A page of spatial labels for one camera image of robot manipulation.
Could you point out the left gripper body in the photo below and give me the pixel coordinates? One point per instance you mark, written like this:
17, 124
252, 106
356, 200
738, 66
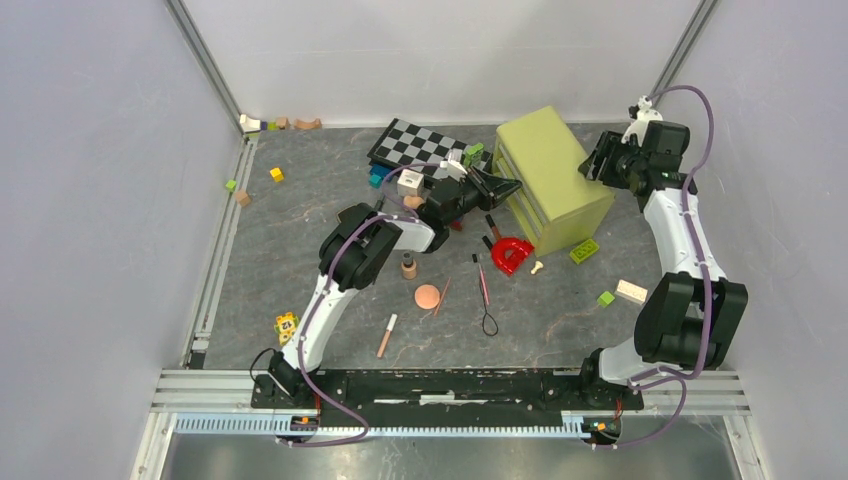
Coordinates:
463, 192

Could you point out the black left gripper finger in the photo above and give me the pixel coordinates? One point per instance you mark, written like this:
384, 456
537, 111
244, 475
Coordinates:
484, 200
492, 186

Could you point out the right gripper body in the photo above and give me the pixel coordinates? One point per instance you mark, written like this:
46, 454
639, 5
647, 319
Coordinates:
623, 157

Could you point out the brown lip gloss tube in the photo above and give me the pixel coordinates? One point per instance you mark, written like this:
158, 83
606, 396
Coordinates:
493, 227

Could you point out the foundation bottle with grey cap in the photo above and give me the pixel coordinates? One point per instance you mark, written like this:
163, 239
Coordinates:
409, 267

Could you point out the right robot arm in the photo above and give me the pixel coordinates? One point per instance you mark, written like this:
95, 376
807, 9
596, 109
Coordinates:
687, 324

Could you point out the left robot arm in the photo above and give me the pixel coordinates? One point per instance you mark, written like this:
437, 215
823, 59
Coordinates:
354, 253

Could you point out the green toy figure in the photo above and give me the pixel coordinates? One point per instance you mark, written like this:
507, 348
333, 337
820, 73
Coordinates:
473, 156

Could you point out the white cube box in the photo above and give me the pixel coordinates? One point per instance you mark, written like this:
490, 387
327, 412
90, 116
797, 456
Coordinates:
410, 183

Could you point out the red toy magnet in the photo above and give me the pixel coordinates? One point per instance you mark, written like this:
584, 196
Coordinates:
509, 253

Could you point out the green drawer cabinet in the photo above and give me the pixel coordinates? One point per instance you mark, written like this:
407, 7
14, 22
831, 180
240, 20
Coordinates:
556, 207

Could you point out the black white chessboard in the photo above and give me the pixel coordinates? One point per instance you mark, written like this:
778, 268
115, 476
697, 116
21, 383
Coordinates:
404, 143

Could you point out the teal toy block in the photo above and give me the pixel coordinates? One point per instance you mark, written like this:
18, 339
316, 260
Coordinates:
375, 181

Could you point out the white chess pawn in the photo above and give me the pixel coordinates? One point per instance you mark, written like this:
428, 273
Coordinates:
536, 268

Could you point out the round peach powder puff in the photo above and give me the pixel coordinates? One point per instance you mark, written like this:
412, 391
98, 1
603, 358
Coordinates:
427, 297

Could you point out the lime green toy brick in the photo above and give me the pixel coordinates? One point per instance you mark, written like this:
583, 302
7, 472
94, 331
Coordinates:
583, 251

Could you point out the thin pink lip pencil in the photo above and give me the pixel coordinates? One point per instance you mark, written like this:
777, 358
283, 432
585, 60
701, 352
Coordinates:
442, 296

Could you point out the cream toy brick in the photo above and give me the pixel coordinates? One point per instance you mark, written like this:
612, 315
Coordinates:
631, 292

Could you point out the small green block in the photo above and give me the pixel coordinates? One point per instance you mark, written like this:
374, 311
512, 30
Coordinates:
605, 299

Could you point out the small yellow cube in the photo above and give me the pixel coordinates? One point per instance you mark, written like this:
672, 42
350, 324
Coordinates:
276, 174

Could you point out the wooden blocks in corner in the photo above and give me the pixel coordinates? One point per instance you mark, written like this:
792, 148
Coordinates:
251, 125

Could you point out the yellow number toy block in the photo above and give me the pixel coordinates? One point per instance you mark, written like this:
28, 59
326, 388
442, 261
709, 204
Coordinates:
286, 326

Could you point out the small wooden cube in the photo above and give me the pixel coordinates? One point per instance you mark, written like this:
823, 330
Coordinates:
242, 198

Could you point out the black wire loop tool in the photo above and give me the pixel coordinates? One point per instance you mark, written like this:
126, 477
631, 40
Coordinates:
489, 324

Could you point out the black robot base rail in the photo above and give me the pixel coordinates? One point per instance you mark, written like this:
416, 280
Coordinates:
450, 398

